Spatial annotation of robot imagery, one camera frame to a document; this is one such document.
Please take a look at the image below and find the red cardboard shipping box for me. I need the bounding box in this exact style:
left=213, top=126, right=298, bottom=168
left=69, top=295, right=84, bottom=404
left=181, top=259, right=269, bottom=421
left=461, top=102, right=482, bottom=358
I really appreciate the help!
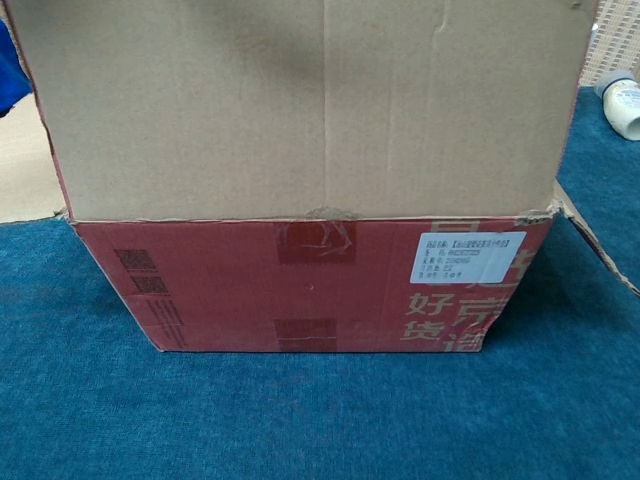
left=0, top=0, right=640, bottom=355

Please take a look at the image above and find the mayonnaise squeeze bottle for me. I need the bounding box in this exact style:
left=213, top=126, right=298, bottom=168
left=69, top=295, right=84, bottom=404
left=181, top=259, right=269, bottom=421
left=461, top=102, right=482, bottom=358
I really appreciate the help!
left=593, top=69, right=640, bottom=141

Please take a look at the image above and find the blue towel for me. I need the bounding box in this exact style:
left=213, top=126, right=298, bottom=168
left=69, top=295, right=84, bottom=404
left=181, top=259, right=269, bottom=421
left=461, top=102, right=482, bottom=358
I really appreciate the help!
left=0, top=17, right=34, bottom=119

